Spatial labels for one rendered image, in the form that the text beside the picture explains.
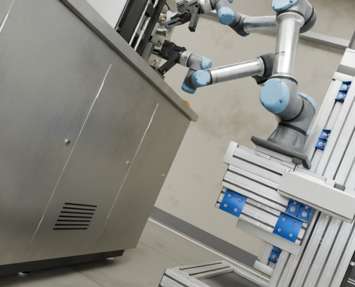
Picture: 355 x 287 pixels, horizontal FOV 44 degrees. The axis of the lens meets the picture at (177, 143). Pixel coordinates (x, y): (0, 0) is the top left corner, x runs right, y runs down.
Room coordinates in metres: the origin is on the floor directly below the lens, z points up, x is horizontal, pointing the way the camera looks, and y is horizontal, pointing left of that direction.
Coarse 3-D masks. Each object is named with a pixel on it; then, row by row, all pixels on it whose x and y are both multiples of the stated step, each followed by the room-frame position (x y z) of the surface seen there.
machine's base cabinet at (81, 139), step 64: (0, 0) 0.94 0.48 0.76; (0, 64) 1.02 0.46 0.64; (64, 64) 1.22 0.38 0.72; (128, 64) 1.54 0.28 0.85; (0, 128) 1.10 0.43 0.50; (64, 128) 1.35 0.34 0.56; (128, 128) 1.74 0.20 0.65; (0, 192) 1.20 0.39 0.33; (64, 192) 1.50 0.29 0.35; (128, 192) 1.99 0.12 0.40; (0, 256) 1.33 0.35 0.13; (64, 256) 1.69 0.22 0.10
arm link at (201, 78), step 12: (252, 60) 2.05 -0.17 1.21; (264, 60) 2.04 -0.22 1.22; (204, 72) 1.97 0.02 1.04; (216, 72) 2.00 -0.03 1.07; (228, 72) 2.01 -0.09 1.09; (240, 72) 2.03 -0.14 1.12; (252, 72) 2.05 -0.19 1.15; (264, 72) 2.06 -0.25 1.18; (192, 84) 2.03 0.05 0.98; (204, 84) 1.97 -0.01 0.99
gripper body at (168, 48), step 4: (164, 40) 2.18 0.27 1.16; (164, 44) 2.18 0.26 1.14; (168, 44) 2.18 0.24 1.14; (172, 44) 2.16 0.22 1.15; (164, 48) 2.18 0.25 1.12; (168, 48) 2.17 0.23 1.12; (172, 48) 2.18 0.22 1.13; (176, 48) 2.17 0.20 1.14; (180, 48) 2.19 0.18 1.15; (184, 48) 2.16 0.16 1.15; (164, 52) 2.17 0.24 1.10; (168, 52) 2.17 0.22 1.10; (172, 52) 2.18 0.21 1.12; (176, 52) 2.18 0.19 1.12; (180, 52) 2.15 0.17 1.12; (164, 56) 2.18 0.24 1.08; (168, 56) 2.17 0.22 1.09; (176, 56) 2.17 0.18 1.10
